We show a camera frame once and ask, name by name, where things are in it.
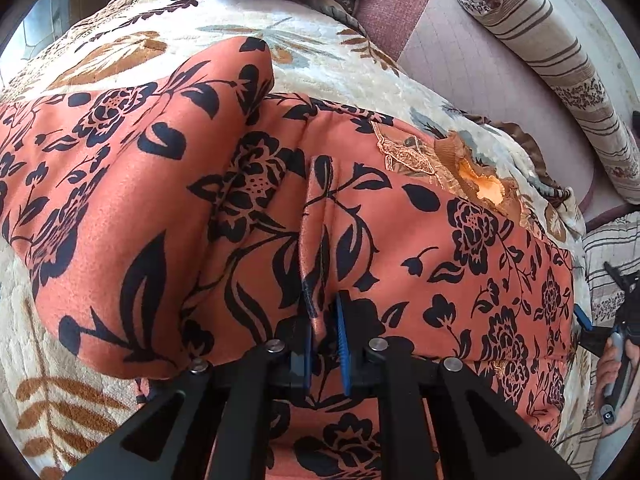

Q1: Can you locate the orange black floral garment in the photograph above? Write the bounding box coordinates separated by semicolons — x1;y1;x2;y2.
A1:
1;37;574;479

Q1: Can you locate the person's right hand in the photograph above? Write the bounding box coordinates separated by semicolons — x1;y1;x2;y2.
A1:
594;334;639;438

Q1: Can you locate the striped floral pillow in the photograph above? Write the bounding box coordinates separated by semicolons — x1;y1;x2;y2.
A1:
567;212;639;479

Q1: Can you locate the cream leaf pattern blanket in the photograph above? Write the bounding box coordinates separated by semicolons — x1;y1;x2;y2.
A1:
1;0;586;479

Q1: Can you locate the long striped bolster pillow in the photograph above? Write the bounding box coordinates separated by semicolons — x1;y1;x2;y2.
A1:
458;0;639;205

